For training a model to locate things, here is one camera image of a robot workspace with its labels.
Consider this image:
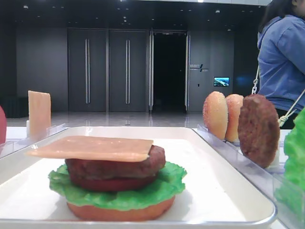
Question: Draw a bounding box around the orange cheese slice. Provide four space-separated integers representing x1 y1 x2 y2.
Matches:
26 135 153 162
28 91 51 141

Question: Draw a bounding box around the green lettuce leaf on tray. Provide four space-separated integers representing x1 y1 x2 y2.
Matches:
48 162 187 211

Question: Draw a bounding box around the red tomato slice in burger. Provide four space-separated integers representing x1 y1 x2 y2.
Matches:
70 175 157 192

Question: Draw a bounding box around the brown meat patty on tray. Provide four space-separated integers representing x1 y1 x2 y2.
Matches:
65 145 166 180

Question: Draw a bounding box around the upright brown meat patty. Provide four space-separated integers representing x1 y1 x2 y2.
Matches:
238 94 280 168

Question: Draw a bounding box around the red tomato slice upright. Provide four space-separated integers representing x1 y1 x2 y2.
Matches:
0 106 7 144

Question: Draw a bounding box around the upright green lettuce leaf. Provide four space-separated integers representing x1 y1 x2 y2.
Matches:
275 110 305 218

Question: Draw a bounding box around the sesame bun half outer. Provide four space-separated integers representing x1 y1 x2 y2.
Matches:
203 91 228 140

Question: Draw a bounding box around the bun half inner right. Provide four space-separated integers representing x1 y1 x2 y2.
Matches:
225 94 244 142

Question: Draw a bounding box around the white rectangular metal tray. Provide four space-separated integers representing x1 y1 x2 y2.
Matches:
0 126 277 229

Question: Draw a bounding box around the bottom bun in burger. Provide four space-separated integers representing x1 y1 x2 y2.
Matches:
67 197 175 222

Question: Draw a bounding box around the person in blue hoodie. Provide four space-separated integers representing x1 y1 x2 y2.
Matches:
257 0 305 129

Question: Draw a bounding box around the small wall screen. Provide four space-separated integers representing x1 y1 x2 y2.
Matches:
213 77 230 87

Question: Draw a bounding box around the right clear acrylic rail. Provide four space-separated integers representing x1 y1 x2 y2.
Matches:
197 124 305 229

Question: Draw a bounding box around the clear acrylic rail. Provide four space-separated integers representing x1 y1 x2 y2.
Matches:
0 124 67 158
197 124 305 229

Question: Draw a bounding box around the left clear acrylic rail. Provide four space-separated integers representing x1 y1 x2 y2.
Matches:
0 124 67 158

